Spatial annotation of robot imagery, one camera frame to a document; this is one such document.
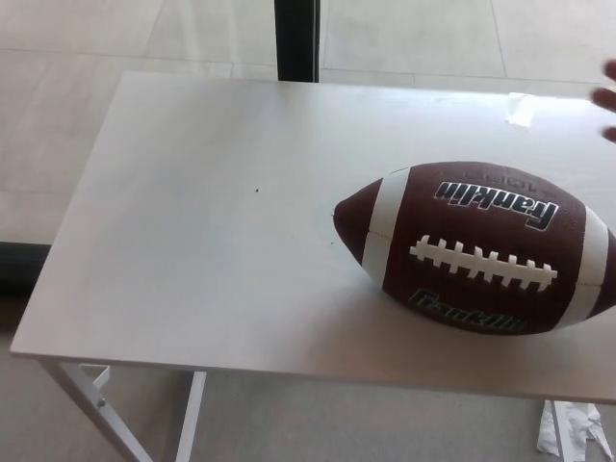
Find person's bare hand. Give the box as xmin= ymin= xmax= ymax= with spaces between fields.
xmin=590 ymin=60 xmax=616 ymax=141

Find white crumpled paper scrap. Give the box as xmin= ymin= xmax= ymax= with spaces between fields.
xmin=536 ymin=401 xmax=608 ymax=462

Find brown Franklin football white stripes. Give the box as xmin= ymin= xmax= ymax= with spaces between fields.
xmin=333 ymin=161 xmax=616 ymax=333

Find black window frame post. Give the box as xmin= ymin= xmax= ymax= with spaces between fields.
xmin=275 ymin=0 xmax=322 ymax=82

